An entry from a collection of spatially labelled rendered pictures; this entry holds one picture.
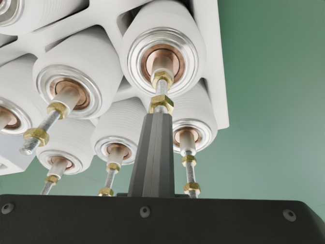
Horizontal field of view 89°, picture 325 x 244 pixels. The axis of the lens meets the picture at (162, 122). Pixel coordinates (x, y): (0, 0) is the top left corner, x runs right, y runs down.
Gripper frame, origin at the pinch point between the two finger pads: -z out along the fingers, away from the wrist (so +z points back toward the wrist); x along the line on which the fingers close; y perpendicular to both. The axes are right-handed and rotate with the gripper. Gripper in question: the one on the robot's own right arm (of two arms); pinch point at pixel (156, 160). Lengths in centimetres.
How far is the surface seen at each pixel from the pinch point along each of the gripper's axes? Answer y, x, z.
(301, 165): 56, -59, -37
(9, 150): 27, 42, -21
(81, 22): -3.0, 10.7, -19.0
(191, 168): 10.5, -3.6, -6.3
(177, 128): 8.8, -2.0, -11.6
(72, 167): 19.5, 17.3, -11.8
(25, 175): 68, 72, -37
